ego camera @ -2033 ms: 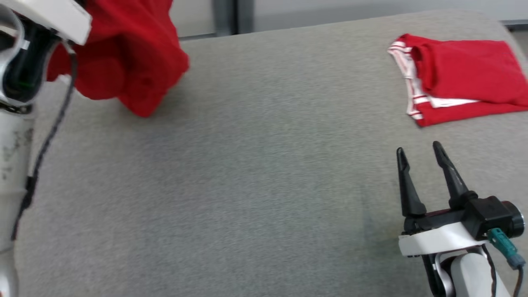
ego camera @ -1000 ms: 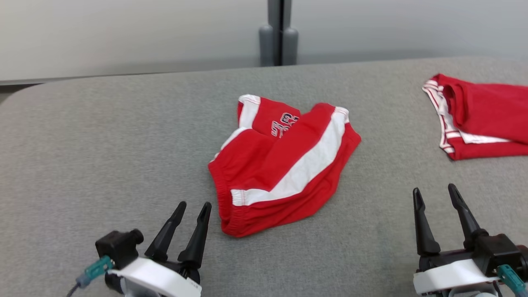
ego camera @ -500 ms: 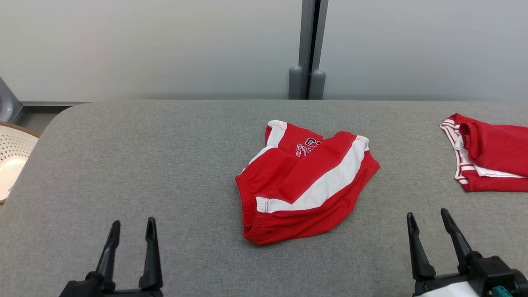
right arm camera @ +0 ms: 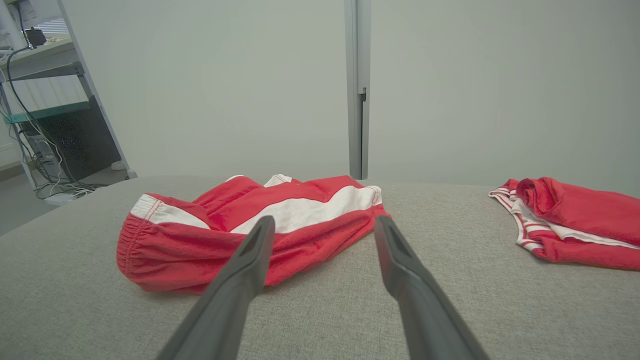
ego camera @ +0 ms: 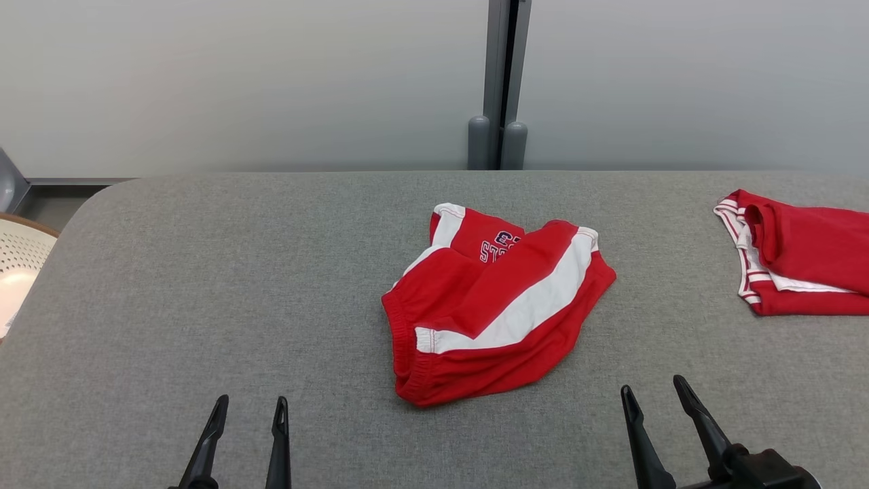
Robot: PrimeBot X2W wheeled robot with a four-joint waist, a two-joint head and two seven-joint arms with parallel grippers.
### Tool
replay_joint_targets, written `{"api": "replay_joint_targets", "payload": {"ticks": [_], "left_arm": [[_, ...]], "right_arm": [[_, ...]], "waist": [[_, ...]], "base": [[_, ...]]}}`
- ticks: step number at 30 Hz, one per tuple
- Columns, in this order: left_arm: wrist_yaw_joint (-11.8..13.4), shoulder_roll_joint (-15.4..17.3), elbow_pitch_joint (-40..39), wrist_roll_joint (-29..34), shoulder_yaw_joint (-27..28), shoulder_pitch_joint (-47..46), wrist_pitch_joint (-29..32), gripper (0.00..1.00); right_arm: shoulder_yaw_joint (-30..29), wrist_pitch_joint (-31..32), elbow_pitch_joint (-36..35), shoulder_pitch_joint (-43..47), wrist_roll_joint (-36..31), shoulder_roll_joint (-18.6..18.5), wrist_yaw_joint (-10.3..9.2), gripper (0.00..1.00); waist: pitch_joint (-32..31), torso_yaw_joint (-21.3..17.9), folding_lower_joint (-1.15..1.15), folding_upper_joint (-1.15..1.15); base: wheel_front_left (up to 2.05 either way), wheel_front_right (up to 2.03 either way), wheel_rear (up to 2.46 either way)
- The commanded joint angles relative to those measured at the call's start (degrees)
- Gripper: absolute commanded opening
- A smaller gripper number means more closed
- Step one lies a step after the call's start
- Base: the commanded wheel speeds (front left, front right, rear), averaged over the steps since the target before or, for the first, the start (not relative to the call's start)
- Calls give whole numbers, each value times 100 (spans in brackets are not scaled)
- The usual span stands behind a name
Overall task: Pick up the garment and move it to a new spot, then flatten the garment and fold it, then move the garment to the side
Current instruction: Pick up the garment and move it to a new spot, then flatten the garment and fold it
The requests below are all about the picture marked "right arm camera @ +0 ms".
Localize grey metal partition post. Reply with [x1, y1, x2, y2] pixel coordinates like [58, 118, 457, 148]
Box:
[344, 0, 372, 181]

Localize black computer tower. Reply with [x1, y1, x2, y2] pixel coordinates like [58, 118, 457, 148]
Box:
[30, 95, 122, 182]

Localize white desk top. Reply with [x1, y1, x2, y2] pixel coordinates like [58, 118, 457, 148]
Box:
[0, 37, 78, 81]

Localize red white-striped shorts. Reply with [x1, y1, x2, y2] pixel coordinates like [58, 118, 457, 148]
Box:
[116, 173, 392, 295]

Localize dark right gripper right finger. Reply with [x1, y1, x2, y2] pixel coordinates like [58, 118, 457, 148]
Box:
[374, 215, 491, 360]

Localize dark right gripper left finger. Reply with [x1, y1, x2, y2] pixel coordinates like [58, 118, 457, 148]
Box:
[156, 215, 276, 360]

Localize red Bulls 23 jersey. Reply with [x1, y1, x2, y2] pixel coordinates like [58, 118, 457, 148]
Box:
[489, 177, 640, 272]

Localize green shelf board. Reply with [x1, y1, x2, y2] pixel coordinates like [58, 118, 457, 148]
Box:
[2, 101, 91, 125]

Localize white panel under desk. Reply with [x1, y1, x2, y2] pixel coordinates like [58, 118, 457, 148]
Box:
[0, 75, 90, 115]

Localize grey metal rack frame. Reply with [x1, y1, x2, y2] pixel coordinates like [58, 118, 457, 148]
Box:
[0, 0, 137, 180]

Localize white power strip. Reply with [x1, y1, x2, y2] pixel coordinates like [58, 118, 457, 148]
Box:
[44, 191, 84, 207]

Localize thin black cable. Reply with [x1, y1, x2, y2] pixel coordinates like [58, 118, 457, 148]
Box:
[5, 45, 77, 185]

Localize small black device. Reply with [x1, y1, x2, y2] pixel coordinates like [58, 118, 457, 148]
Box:
[25, 27, 48, 49]

